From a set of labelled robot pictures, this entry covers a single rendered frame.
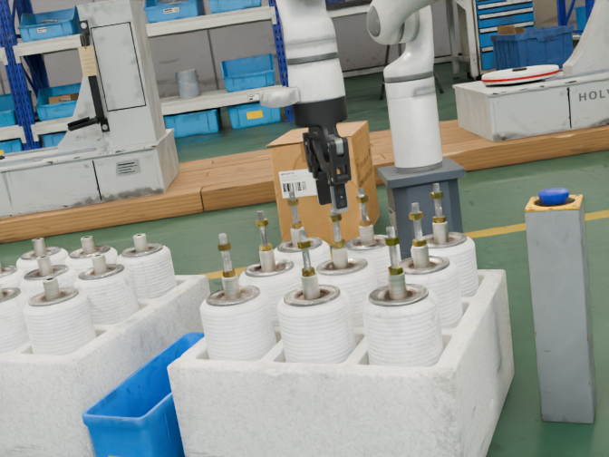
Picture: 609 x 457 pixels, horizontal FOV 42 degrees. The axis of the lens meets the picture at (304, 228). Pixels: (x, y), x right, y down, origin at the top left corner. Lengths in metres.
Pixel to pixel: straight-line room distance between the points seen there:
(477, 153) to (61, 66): 7.12
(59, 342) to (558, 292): 0.72
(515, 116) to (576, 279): 2.03
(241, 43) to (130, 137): 6.30
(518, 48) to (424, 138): 4.04
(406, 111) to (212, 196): 1.55
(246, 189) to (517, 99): 1.07
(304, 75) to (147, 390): 0.55
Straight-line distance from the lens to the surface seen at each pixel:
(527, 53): 5.54
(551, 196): 1.11
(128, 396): 1.26
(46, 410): 1.27
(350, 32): 9.36
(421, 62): 1.50
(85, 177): 3.08
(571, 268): 1.12
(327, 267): 1.15
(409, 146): 1.51
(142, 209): 2.98
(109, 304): 1.33
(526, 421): 1.22
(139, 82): 3.06
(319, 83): 1.07
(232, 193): 2.94
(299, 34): 1.07
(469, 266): 1.20
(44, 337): 1.26
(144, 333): 1.33
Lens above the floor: 0.59
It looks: 14 degrees down
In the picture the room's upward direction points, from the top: 9 degrees counter-clockwise
